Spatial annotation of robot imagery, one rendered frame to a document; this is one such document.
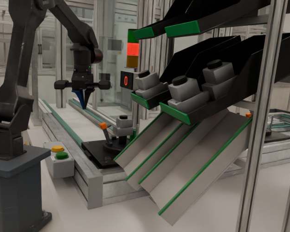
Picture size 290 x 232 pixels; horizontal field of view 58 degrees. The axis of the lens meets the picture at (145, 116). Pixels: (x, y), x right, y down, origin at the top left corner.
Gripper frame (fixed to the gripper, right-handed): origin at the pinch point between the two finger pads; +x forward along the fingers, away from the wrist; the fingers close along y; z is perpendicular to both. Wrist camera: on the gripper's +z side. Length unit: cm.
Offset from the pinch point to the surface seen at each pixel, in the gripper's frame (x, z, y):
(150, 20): -39, -93, 31
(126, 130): 10.8, 2.0, 15.1
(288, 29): -129, -1028, 696
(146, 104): -4.5, 33.8, 19.8
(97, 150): 17.9, 2.9, 4.7
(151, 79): -9.7, 28.9, 21.2
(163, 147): 6.0, 33.0, 24.0
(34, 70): -6, -65, -39
